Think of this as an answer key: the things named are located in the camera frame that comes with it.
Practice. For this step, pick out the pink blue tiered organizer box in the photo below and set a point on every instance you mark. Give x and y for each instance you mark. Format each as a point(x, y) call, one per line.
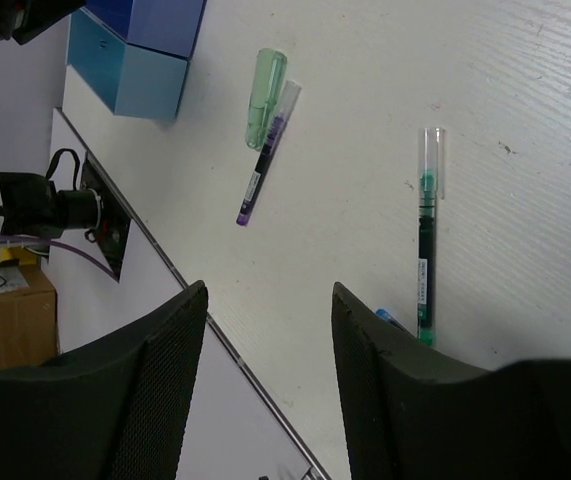
point(135, 55)

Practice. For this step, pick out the blue gel pen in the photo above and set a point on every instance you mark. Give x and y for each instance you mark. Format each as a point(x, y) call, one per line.
point(388, 318)

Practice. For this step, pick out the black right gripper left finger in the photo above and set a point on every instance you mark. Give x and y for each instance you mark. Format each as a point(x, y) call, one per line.
point(115, 408)

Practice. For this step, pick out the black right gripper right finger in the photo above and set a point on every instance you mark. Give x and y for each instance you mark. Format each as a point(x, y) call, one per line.
point(411, 412)

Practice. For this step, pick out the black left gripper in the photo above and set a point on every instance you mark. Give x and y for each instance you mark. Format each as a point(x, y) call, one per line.
point(24, 20)

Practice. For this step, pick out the green gel pen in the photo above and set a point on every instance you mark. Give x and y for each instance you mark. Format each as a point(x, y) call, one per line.
point(431, 157)

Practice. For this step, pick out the brown cardboard box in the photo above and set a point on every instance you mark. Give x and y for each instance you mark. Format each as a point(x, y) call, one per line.
point(28, 317)

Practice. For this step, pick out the purple gel pen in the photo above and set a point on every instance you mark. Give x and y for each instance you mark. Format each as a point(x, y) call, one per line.
point(283, 112)

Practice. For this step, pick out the green translucent eraser case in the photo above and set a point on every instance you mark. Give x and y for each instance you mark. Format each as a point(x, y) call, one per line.
point(269, 73)

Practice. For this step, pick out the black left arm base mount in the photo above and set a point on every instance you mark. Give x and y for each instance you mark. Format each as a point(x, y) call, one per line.
point(32, 206)

